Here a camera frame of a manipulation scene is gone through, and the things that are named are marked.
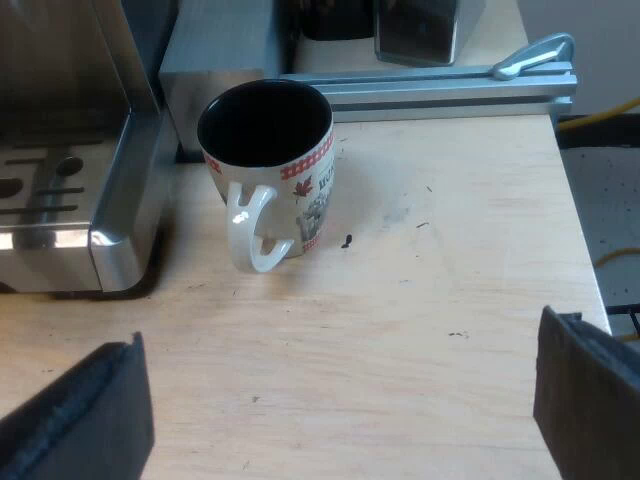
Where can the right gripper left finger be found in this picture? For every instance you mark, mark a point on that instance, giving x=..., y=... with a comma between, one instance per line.
x=85, y=415

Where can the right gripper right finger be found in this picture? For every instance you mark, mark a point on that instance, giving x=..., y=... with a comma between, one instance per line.
x=590, y=400

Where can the steel espresso machine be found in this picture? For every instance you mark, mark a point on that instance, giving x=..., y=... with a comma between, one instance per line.
x=70, y=150

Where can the white mug with red and black print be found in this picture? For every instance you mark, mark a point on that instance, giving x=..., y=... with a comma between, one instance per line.
x=272, y=170

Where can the metal block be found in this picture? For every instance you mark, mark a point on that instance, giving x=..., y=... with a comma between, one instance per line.
x=220, y=75

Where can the steel canister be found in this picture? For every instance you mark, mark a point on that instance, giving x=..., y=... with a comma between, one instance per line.
x=425, y=30

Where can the aluminium rail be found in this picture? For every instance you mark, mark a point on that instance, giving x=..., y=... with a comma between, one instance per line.
x=440, y=92

